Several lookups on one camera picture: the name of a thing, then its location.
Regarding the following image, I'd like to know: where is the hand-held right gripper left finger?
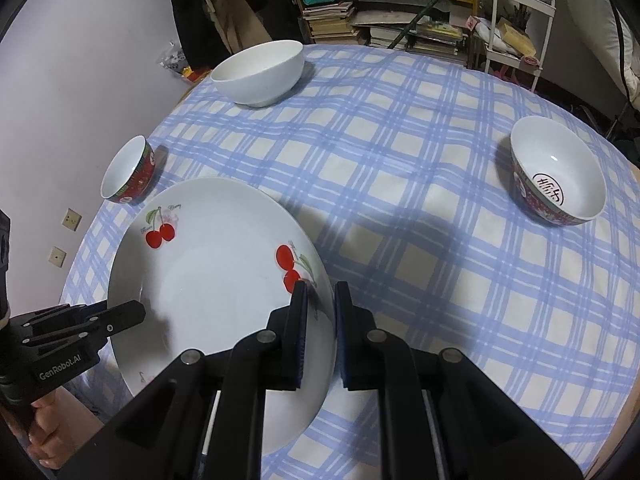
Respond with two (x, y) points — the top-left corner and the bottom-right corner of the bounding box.
(59, 280), (309, 480)

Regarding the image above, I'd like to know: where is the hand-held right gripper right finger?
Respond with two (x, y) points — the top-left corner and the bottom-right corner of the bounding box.
(334, 281), (585, 480)

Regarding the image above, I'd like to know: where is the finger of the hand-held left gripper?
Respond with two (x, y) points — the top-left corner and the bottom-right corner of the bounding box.
(10, 300), (147, 350)

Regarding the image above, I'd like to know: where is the white cherry print plate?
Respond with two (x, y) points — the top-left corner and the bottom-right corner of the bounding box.
(107, 177), (337, 457)

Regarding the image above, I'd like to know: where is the small red bowl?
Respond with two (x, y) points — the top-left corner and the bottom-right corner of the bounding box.
(100, 135), (157, 205)

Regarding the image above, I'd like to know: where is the plain white bowl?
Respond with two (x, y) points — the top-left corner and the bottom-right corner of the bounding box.
(210, 40), (305, 108)

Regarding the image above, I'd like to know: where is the floral bowl with red character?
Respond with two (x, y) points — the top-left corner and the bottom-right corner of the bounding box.
(510, 116), (608, 227)

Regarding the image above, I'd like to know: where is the person's left hand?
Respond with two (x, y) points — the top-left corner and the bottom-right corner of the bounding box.
(27, 389), (107, 467)

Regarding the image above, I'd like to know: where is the blue checked bed sheet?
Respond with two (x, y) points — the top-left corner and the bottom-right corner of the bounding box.
(59, 42), (640, 480)

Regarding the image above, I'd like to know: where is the pile of snack packets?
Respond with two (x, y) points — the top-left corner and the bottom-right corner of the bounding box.
(160, 42), (212, 84)

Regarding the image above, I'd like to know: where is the black hanging garment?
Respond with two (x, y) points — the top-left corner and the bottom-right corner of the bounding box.
(170, 0), (222, 69)

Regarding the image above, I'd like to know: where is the pile of magazines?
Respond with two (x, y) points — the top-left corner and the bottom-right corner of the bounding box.
(352, 7), (467, 59)

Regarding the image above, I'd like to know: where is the stack of old books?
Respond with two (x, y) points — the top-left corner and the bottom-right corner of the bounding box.
(300, 2), (357, 45)

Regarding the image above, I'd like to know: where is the beige hanging garment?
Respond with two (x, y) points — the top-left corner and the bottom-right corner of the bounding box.
(200, 0), (262, 57)

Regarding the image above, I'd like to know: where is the dark green pole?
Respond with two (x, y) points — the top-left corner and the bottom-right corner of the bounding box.
(387, 0), (482, 52)

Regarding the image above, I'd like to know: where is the brown paper package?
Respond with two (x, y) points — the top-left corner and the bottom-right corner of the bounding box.
(497, 17), (539, 59)

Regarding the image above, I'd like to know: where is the white metal cart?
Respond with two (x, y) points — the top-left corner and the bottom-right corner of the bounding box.
(482, 0), (556, 92)

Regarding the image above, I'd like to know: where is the white padded recliner chair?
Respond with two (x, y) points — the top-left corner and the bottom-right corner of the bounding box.
(555, 0), (640, 111)

